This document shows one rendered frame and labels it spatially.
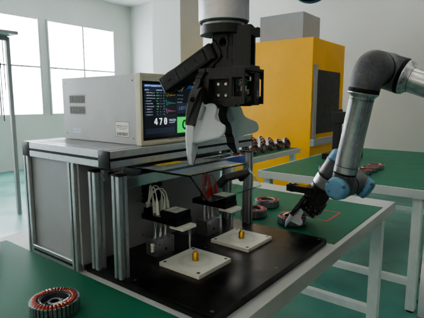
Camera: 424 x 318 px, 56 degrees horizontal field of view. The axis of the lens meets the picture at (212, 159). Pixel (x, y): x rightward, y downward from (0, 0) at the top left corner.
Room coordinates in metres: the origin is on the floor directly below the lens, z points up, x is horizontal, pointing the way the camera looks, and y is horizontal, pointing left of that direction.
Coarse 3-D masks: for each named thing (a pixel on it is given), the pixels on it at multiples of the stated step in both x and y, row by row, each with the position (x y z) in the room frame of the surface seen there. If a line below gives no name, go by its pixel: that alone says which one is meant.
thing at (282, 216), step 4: (284, 212) 1.59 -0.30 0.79; (288, 212) 1.59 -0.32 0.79; (280, 216) 1.54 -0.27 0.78; (284, 216) 1.53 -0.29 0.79; (304, 216) 1.53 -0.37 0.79; (280, 220) 1.53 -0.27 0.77; (284, 220) 1.51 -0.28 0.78; (304, 220) 1.51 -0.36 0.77; (280, 224) 1.53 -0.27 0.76; (284, 224) 1.51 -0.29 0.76; (288, 224) 1.50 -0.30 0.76; (292, 224) 1.50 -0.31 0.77; (304, 224) 1.51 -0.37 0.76
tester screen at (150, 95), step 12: (144, 84) 1.13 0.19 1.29; (156, 84) 1.17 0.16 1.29; (144, 96) 1.13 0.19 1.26; (156, 96) 1.17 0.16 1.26; (168, 96) 1.21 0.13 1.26; (180, 96) 1.25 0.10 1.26; (144, 108) 1.13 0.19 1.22; (156, 108) 1.17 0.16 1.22; (168, 108) 1.21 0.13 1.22; (144, 120) 1.13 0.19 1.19; (168, 120) 1.21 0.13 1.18; (144, 132) 1.13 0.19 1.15; (168, 132) 1.21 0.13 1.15; (180, 132) 1.25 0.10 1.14
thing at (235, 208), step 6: (192, 198) 1.38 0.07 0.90; (198, 198) 1.38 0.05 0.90; (228, 198) 1.31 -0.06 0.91; (234, 198) 1.34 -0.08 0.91; (204, 204) 1.35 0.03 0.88; (210, 204) 1.33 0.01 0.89; (216, 204) 1.32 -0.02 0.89; (222, 204) 1.30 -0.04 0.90; (228, 204) 1.31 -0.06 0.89; (234, 204) 1.34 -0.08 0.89; (204, 210) 1.36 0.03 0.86; (222, 210) 1.31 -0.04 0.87; (228, 210) 1.29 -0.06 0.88; (234, 210) 1.30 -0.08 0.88; (204, 216) 1.36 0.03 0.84
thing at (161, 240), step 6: (156, 234) 1.21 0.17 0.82; (162, 234) 1.21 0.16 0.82; (168, 234) 1.21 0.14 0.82; (150, 240) 1.17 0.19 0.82; (156, 240) 1.15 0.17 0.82; (162, 240) 1.17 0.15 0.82; (168, 240) 1.19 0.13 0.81; (150, 246) 1.17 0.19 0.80; (156, 246) 1.15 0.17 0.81; (162, 246) 1.17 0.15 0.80; (168, 246) 1.19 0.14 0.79; (150, 252) 1.17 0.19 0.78; (156, 252) 1.15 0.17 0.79; (162, 252) 1.17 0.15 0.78; (168, 252) 1.19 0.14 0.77
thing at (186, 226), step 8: (168, 208) 1.16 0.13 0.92; (176, 208) 1.16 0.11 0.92; (184, 208) 1.16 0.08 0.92; (144, 216) 1.18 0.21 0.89; (152, 216) 1.16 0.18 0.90; (160, 216) 1.15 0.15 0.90; (168, 216) 1.13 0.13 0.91; (176, 216) 1.11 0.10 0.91; (184, 216) 1.14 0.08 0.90; (160, 224) 1.19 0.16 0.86; (168, 224) 1.12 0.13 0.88; (176, 224) 1.11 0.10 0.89; (184, 224) 1.13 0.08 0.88; (192, 224) 1.13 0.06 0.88; (160, 232) 1.19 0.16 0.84
